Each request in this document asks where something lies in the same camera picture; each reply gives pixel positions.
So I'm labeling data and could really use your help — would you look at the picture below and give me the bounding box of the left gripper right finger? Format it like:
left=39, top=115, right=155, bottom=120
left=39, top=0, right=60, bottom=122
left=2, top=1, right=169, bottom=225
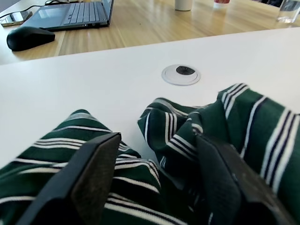
left=195, top=135, right=299, bottom=225

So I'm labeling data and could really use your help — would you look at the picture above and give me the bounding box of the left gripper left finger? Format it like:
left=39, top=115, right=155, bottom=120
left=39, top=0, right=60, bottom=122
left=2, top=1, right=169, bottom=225
left=15, top=132, right=122, bottom=225

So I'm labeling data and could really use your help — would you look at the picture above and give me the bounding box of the green striped T-shirt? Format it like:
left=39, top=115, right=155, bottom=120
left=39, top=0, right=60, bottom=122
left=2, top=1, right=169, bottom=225
left=0, top=82, right=300, bottom=225

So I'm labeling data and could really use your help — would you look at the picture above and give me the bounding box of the black computer mouse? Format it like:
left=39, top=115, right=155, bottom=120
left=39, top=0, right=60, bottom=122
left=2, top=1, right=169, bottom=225
left=6, top=26, right=56, bottom=52

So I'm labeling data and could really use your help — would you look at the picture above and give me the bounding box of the grey laptop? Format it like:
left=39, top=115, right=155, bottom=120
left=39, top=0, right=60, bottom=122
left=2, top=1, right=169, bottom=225
left=20, top=0, right=115, bottom=32

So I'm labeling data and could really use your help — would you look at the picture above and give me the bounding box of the smartphone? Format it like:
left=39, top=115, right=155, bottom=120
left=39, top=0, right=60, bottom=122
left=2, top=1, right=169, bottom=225
left=0, top=11, right=33, bottom=27

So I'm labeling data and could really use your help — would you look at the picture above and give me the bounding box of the red and white container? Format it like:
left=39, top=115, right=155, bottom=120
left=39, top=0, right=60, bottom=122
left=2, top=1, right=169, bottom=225
left=213, top=0, right=229, bottom=9

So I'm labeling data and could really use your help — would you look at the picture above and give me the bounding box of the white paper cup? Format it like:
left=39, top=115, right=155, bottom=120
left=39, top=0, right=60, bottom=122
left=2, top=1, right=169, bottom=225
left=174, top=0, right=194, bottom=12

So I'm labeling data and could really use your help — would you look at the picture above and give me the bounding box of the clear plastic bottle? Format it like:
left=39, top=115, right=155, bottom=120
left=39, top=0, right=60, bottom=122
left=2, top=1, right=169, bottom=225
left=277, top=0, right=300, bottom=23

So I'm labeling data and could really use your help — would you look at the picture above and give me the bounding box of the black cable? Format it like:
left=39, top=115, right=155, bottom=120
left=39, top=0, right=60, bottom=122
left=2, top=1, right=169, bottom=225
left=0, top=0, right=62, bottom=20

